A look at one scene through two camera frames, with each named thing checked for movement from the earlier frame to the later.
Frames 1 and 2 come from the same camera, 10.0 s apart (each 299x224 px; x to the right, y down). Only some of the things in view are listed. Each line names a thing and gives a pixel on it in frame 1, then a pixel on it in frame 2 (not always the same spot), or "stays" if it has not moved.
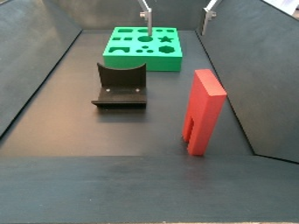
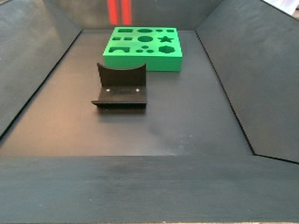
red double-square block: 205,104 to 113,12
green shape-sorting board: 130,48 stays
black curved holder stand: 122,88 stays
